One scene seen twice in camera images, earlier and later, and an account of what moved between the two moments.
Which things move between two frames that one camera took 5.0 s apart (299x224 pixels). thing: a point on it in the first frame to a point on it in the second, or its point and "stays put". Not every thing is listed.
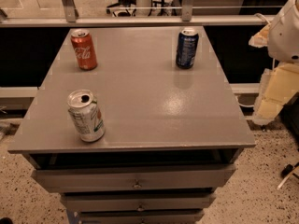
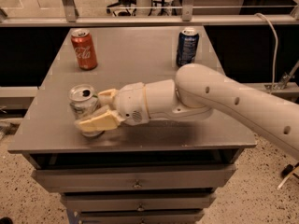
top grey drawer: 64,180 stays put
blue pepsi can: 187,46 stays put
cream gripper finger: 262,37 to 107,97
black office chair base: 126,1 stays put
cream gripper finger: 278,87 to 103,120
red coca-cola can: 84,49 stays put
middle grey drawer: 136,202 stays put
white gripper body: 285,35 to 130,103
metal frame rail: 188,19 stays put
